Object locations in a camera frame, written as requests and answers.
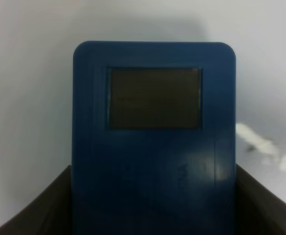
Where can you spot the white whiteboard with aluminium frame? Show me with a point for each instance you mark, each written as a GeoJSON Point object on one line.
{"type": "Point", "coordinates": [37, 41]}

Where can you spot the blue board eraser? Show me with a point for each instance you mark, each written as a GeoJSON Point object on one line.
{"type": "Point", "coordinates": [153, 138]}

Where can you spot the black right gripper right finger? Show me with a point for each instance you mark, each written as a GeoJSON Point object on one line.
{"type": "Point", "coordinates": [257, 210]}

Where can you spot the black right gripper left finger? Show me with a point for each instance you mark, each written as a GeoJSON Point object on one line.
{"type": "Point", "coordinates": [49, 214]}

